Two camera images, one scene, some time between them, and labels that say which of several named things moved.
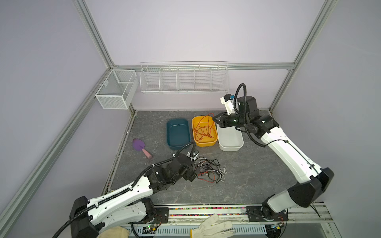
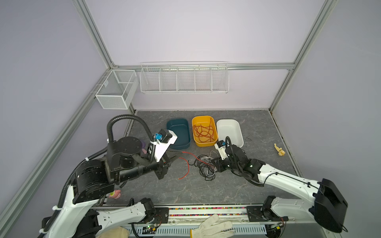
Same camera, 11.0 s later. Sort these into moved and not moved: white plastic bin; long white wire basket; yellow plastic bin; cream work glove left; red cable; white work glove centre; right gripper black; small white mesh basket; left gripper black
Moved: right gripper black; red cable; left gripper black
Not moved: yellow plastic bin; cream work glove left; long white wire basket; small white mesh basket; white plastic bin; white work glove centre
